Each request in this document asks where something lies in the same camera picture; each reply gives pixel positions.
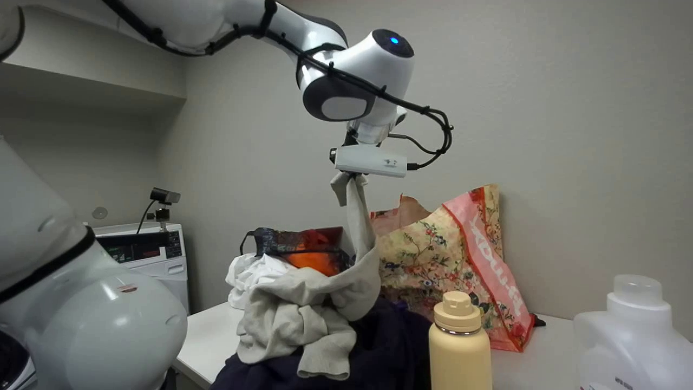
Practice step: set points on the grey sweatshirt clothing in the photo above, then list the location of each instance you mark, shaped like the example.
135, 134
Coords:
317, 304

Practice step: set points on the black orange printed bag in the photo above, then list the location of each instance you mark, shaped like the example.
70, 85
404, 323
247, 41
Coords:
311, 249

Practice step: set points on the pink floral shopping bag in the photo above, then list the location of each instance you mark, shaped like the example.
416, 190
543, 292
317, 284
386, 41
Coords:
434, 267

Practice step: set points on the navy dark clothing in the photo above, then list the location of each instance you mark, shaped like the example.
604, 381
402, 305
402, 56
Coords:
390, 347

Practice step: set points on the cream yellow water bottle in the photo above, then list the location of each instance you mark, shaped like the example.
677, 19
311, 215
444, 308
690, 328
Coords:
459, 347

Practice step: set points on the white washing machine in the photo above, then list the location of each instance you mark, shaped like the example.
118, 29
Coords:
154, 263

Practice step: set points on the translucent detergent jug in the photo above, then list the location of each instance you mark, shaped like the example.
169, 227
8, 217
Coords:
636, 347

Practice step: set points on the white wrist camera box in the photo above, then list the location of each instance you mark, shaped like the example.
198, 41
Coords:
372, 160

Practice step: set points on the black camera on stand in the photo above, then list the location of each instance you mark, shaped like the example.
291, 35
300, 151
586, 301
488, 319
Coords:
165, 195

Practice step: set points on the small round wall fixture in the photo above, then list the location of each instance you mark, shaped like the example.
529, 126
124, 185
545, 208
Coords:
100, 212

